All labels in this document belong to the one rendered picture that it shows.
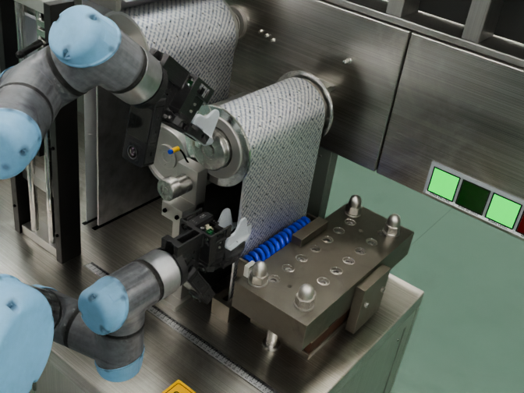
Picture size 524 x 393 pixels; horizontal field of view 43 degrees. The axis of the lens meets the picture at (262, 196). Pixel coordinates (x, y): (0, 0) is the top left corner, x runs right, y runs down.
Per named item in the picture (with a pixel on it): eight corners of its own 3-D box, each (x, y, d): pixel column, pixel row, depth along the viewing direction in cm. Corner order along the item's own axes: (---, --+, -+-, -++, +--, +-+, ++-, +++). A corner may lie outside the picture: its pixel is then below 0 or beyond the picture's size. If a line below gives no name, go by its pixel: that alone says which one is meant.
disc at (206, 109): (182, 166, 122) (187, 92, 114) (184, 165, 123) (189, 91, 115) (243, 200, 115) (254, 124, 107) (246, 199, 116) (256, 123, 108)
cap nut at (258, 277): (243, 281, 120) (246, 261, 117) (256, 272, 122) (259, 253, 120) (259, 291, 118) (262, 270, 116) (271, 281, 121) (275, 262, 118)
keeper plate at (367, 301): (345, 329, 130) (355, 286, 124) (370, 305, 137) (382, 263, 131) (355, 335, 129) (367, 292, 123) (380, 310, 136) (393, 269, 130)
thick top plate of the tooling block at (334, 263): (231, 306, 123) (234, 281, 120) (345, 221, 151) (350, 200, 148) (301, 351, 115) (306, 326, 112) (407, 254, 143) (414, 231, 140)
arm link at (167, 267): (163, 310, 105) (127, 285, 109) (183, 296, 108) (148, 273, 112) (165, 273, 101) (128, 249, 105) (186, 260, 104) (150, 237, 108)
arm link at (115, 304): (74, 323, 101) (72, 281, 97) (129, 291, 109) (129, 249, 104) (109, 351, 97) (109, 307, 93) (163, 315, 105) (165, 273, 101)
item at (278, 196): (231, 263, 125) (242, 180, 115) (303, 216, 142) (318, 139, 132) (234, 265, 125) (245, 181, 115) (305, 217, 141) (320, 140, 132)
